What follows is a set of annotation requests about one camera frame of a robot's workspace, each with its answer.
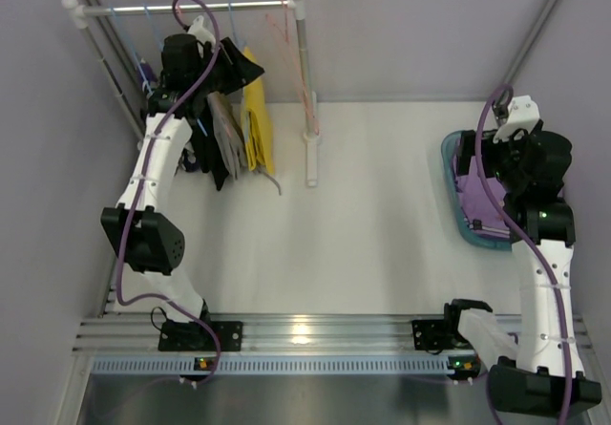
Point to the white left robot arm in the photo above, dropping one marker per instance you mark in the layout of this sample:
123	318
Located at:
149	247

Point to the purple trousers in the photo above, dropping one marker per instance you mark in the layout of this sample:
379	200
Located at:
472	196

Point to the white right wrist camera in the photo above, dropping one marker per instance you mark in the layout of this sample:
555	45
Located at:
521	113

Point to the black garment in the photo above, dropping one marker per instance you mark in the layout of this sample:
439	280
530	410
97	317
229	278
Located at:
207	149

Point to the yellow garment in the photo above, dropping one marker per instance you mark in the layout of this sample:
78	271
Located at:
257	127

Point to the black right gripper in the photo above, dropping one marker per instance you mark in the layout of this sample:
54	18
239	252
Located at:
475	147

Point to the teal transparent plastic basin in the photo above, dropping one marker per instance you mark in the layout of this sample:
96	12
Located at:
448	176

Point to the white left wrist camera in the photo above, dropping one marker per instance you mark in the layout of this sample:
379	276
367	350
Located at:
200	29

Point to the grey beige garment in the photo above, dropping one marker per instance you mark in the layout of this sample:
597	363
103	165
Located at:
228	134

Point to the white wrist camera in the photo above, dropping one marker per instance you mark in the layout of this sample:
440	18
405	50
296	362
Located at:
200	29
521	113

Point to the white clothes rack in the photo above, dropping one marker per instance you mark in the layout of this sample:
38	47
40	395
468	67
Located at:
80	14

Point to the purple white patterned garment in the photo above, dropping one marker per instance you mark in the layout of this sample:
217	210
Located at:
147	77

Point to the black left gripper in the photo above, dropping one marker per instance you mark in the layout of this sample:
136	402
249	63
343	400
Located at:
240	69

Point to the aluminium mounting rail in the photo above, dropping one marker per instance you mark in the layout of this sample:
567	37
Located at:
272	344

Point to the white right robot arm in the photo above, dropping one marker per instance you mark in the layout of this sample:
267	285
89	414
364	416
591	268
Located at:
540	372

